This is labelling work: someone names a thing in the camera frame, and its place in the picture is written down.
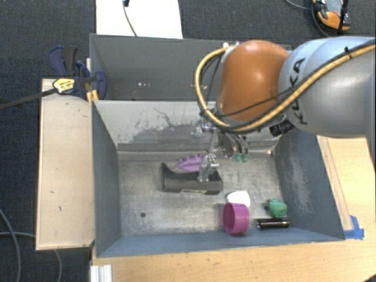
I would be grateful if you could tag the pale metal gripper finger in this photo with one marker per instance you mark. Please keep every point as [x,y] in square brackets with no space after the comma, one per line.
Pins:
[203,169]
[212,169]

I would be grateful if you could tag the purple spiky toy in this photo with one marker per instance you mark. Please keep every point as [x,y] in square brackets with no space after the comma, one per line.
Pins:
[188,164]

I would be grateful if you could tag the black flat block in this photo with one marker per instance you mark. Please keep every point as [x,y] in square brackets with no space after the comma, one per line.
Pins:
[182,184]

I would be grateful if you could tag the white rounded object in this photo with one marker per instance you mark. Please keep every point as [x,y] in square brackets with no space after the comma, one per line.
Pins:
[239,198]

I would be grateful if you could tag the grey metal bin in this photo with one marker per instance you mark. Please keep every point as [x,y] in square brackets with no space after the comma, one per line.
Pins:
[182,213]

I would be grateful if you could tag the magenta plastic cup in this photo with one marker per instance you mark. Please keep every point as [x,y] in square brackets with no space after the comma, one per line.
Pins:
[235,219]

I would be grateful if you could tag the green toy animal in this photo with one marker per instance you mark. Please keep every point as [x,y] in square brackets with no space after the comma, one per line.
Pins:
[277,208]

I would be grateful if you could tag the pale wood board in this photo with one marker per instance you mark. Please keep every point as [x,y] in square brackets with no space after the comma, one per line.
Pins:
[66,169]

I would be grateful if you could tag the black cylinder on white bracket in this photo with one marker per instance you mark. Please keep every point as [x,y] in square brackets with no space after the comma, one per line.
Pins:
[281,128]

